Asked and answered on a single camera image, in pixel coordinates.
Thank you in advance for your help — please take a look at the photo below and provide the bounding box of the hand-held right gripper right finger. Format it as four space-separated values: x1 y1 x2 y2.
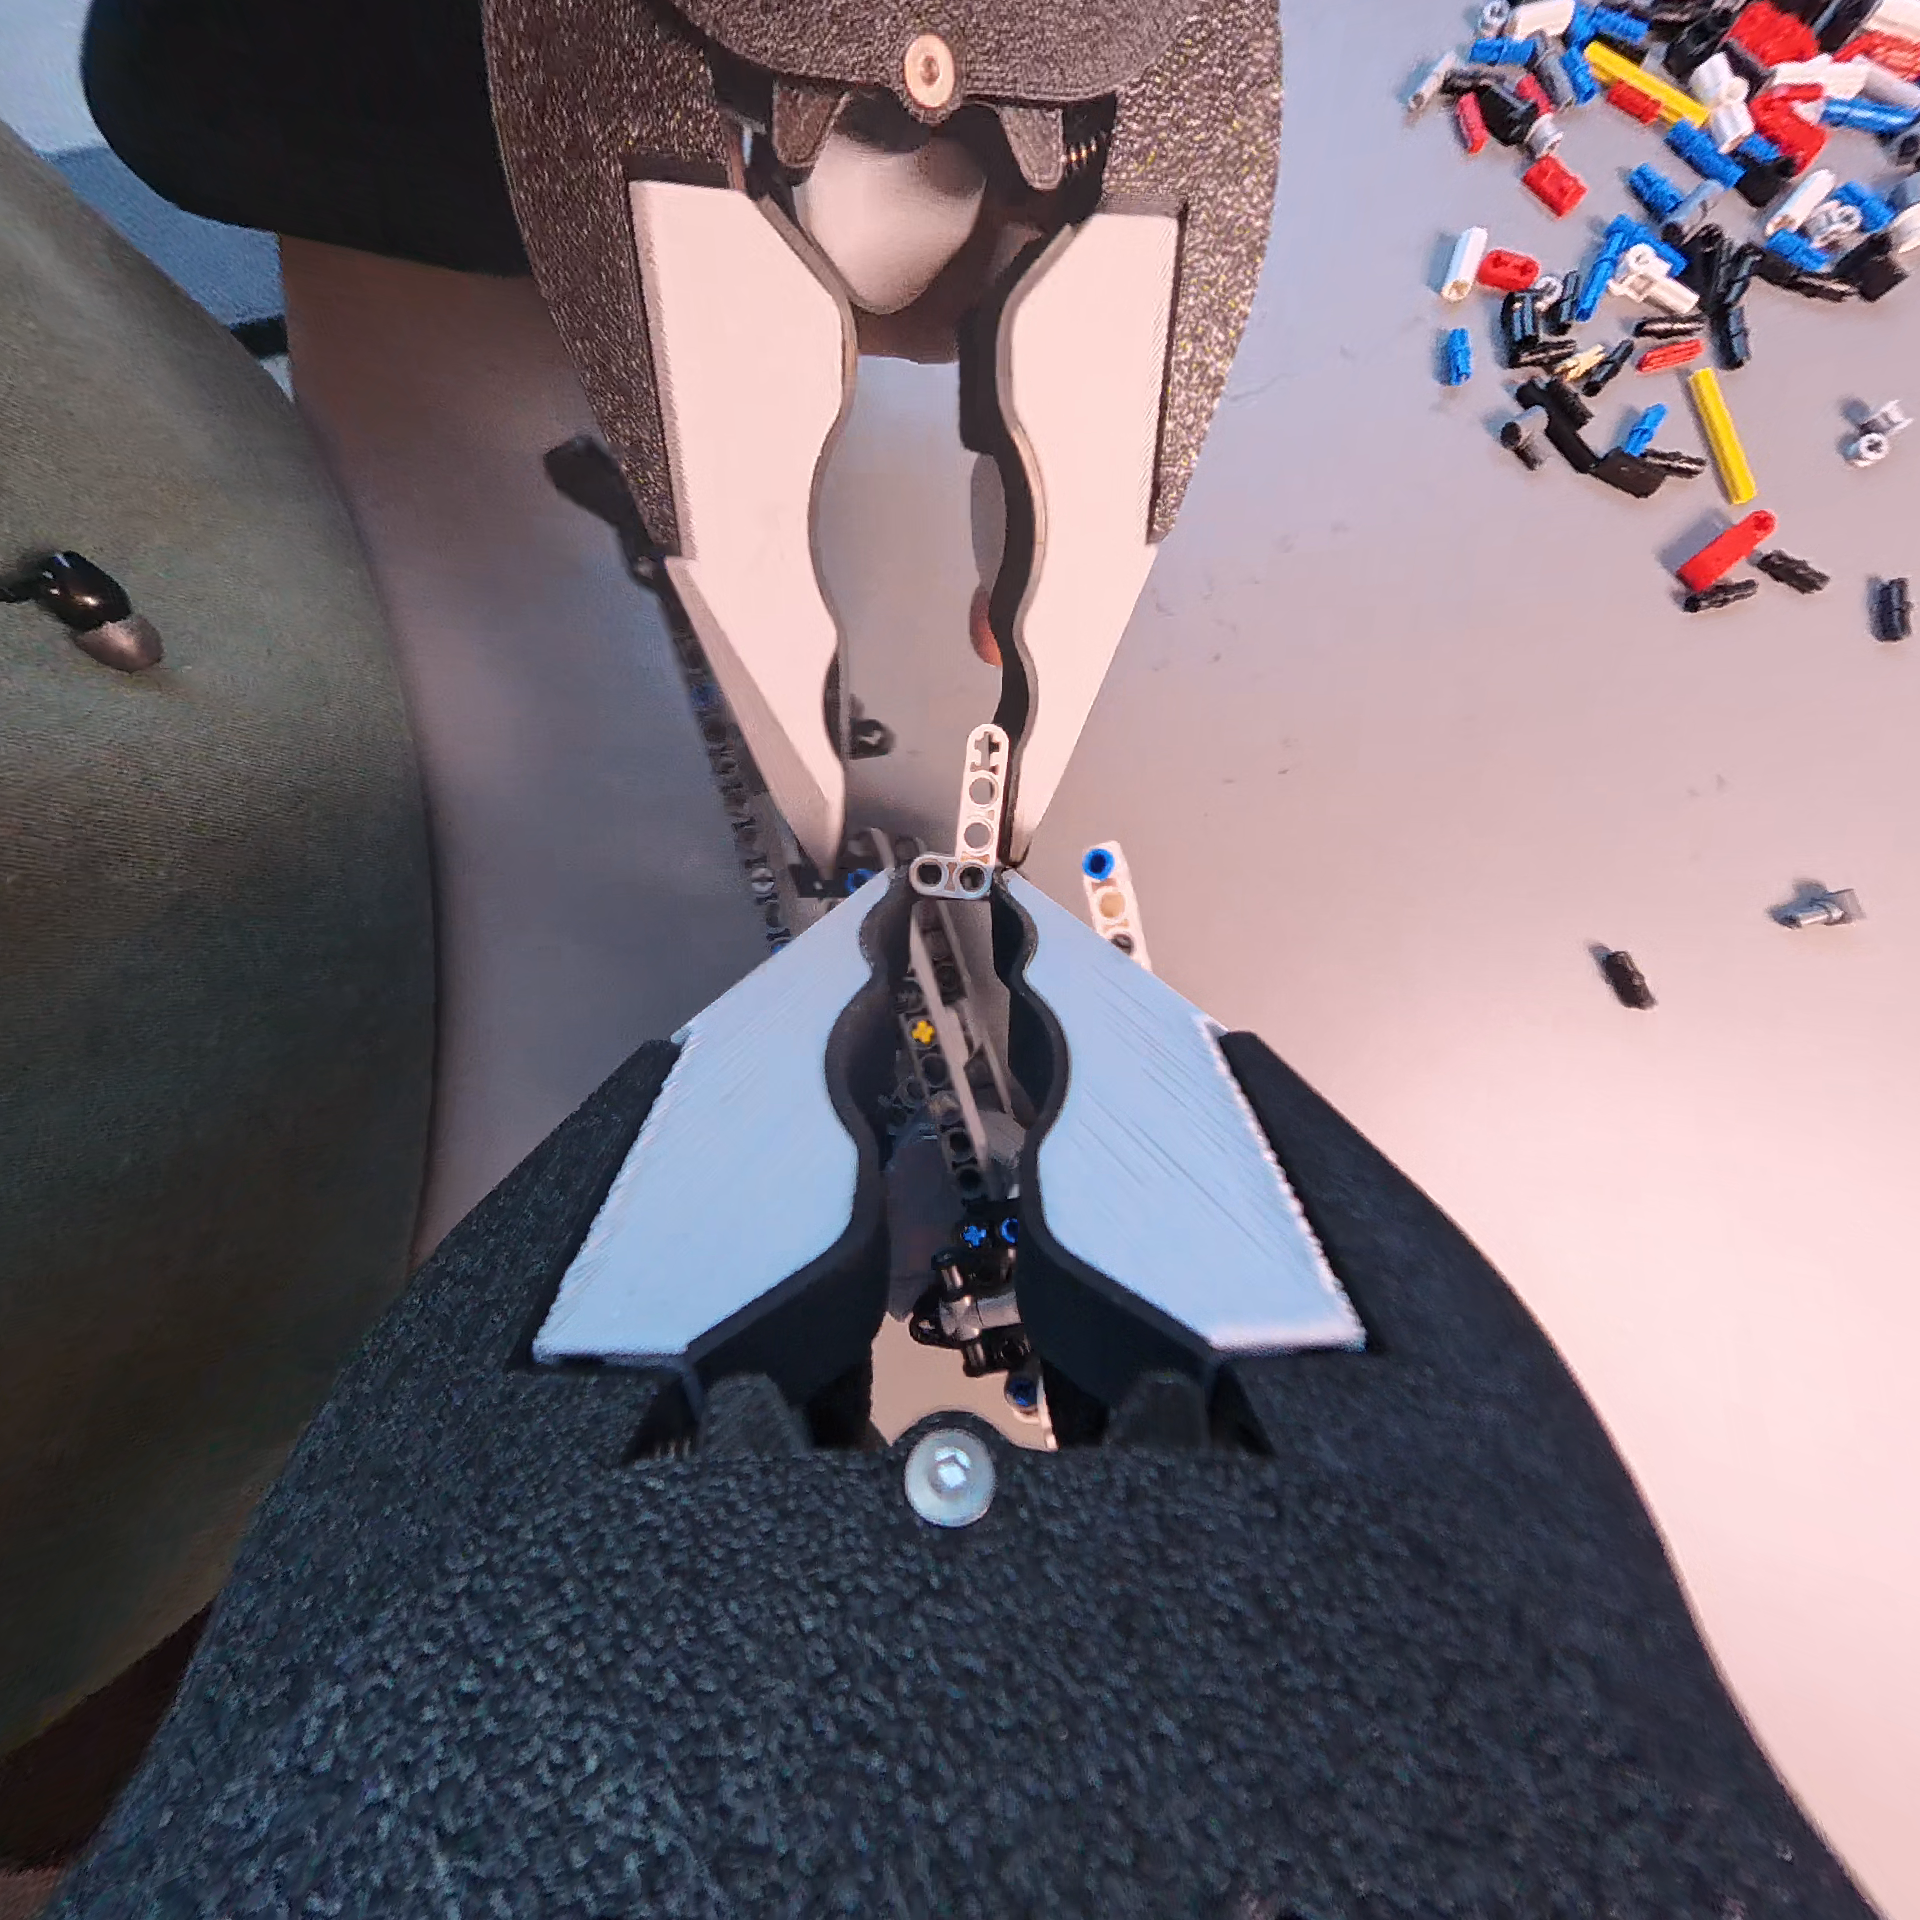
994 870 1372 1358

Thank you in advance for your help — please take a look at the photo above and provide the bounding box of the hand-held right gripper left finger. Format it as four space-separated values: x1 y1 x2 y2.
528 870 911 1367

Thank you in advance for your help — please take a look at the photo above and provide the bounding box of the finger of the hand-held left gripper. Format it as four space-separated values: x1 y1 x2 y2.
956 207 1188 874
626 175 893 888

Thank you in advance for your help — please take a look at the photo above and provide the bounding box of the white spotted brick truck model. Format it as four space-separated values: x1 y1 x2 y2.
543 434 1161 1425

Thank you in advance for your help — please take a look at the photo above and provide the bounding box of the pile of small brick parts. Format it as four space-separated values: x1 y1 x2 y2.
1402 0 1920 614

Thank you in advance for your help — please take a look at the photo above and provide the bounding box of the grey desk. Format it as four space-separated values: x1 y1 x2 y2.
277 0 1920 1908

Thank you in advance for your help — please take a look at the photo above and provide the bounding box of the person in green sweatshirt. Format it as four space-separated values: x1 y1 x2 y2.
0 126 444 1756

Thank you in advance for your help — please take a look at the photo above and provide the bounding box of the black clip-on microphone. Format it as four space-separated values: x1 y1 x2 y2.
0 553 164 674

